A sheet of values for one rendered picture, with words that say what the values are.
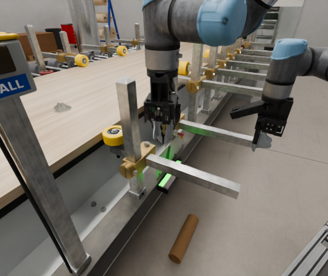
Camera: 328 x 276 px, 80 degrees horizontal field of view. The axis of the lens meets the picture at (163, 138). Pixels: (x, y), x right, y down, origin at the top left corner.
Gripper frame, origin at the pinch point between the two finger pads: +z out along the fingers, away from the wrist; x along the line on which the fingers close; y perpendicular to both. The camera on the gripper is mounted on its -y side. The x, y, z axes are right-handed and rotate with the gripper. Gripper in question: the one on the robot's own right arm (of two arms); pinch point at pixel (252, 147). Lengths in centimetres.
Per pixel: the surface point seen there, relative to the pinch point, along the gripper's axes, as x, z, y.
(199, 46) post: 19.3, -29.4, -30.0
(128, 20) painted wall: 847, -7, -696
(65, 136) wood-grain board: -35, -8, -54
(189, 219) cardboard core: 12, 74, -25
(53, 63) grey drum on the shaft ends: 51, -4, -180
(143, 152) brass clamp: -25.4, -4.2, -30.0
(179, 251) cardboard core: -10, 74, -22
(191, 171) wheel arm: -25.0, -3.0, -13.7
